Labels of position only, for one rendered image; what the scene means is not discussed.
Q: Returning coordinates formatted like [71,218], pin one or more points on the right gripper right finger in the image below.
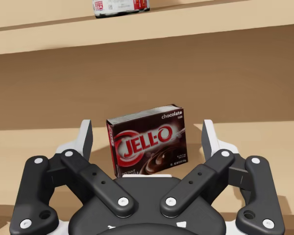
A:
[201,176]

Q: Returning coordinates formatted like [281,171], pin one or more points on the brown and red carton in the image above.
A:
[147,144]

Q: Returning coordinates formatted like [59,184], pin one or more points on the pale wooden shelf unit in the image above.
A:
[63,85]

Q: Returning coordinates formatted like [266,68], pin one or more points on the red and white can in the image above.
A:
[120,7]

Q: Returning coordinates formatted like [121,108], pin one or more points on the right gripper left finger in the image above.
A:
[93,176]

